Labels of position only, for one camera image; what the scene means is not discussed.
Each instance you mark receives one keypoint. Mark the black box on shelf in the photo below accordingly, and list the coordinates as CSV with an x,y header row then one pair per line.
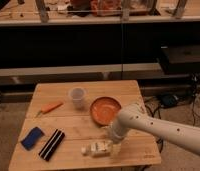
x,y
180,60

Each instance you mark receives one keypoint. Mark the orange handled tool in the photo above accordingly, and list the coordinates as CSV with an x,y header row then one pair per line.
x,y
49,107

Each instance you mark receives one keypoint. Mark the wooden table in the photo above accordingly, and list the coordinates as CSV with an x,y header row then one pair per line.
x,y
138,148

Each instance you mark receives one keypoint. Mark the small clear labelled bottle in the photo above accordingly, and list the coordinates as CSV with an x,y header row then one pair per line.
x,y
98,149

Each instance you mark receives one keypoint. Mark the clear plastic cup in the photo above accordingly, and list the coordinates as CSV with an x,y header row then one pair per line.
x,y
77,96

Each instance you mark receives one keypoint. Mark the blue sponge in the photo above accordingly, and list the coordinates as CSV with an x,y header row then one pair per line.
x,y
31,138

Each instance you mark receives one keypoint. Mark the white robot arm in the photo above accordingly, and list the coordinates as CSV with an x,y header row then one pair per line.
x,y
134,116

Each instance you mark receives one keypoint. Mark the black power adapter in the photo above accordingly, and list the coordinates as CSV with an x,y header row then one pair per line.
x,y
169,101

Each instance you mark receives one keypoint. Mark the black white striped block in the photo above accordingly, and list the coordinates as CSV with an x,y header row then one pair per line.
x,y
50,147

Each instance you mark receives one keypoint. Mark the long metal shelf rack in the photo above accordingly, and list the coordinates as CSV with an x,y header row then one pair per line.
x,y
43,38

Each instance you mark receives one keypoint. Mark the orange ceramic bowl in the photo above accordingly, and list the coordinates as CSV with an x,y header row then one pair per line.
x,y
104,109

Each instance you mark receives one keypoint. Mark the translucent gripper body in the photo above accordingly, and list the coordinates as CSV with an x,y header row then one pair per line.
x,y
115,148

